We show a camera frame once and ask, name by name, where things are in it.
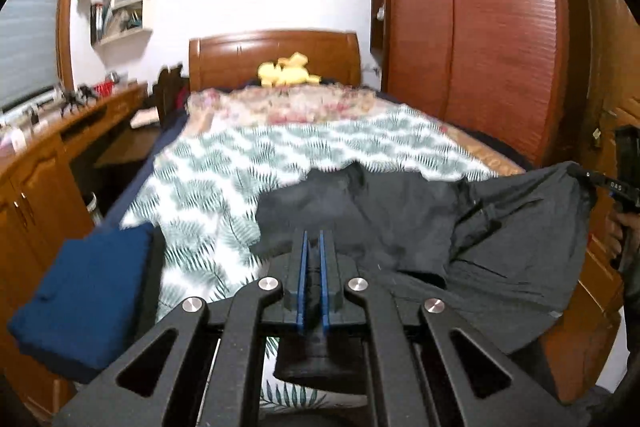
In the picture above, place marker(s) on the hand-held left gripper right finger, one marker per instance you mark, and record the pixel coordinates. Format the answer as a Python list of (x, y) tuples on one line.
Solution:
[(325, 287)]

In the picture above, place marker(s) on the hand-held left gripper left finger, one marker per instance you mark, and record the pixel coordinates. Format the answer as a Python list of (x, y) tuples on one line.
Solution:
[(300, 287)]

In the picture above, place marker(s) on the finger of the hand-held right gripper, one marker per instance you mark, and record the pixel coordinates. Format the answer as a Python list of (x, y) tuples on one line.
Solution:
[(585, 178)]

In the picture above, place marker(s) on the dark grey jacket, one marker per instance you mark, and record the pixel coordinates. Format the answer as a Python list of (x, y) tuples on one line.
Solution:
[(400, 227)]

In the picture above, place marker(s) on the person's right hand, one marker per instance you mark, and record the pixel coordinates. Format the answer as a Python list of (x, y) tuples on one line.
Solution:
[(617, 234)]

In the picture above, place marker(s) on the orange floral bed sheet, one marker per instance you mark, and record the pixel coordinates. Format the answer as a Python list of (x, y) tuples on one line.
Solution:
[(492, 157)]

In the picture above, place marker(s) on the wooden door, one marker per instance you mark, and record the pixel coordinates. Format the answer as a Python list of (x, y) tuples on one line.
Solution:
[(600, 57)]

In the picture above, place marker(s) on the wooden bed with leaf-print sheet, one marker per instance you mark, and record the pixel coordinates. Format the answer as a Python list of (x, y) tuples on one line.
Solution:
[(215, 177)]

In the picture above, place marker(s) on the beige floral quilt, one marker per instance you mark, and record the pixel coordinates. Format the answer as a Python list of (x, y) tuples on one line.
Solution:
[(300, 104)]

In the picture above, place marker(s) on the wooden louvered wardrobe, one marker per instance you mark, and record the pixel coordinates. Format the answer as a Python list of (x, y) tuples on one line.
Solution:
[(475, 32)]

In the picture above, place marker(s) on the yellow plush toy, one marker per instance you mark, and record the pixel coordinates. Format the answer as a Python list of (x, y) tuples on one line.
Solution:
[(285, 72)]

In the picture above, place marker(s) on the folded navy blue garment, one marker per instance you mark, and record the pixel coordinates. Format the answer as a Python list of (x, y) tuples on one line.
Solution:
[(85, 292)]

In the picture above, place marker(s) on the metal mesh waste bin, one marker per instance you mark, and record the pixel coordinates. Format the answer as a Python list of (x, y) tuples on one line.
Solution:
[(93, 206)]

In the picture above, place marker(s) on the white cloth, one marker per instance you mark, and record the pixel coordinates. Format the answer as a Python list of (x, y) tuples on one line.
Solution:
[(145, 117)]

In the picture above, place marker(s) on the dark wooden chair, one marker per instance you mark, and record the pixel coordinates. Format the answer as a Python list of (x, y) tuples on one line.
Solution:
[(170, 92)]

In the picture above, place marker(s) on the wooden bed headboard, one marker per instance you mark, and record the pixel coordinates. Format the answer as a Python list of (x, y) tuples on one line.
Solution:
[(225, 57)]

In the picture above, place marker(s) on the red basket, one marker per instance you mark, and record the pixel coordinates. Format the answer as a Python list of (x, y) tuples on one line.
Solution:
[(104, 89)]

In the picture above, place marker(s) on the silver pot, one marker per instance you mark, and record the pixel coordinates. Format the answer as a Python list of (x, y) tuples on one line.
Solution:
[(115, 77)]

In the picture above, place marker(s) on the long wooden desk cabinet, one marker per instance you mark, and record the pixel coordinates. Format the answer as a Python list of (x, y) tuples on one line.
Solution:
[(40, 167)]

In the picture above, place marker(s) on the black clamp tool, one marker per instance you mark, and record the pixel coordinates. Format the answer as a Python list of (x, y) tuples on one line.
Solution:
[(70, 103), (87, 93)]

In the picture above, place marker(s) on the row of binders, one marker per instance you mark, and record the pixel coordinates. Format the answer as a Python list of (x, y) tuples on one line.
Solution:
[(97, 24)]

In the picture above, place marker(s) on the grey window blind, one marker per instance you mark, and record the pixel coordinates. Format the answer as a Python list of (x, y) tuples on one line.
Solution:
[(30, 32)]

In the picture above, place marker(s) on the wooden window frame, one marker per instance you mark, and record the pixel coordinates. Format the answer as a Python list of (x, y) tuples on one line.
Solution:
[(67, 7)]

